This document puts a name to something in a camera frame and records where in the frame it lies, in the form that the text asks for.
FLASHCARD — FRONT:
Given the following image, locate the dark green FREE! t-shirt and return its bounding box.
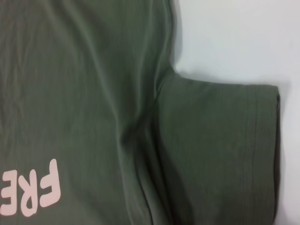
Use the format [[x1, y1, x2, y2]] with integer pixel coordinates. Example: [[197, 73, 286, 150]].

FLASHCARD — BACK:
[[0, 0, 281, 225]]

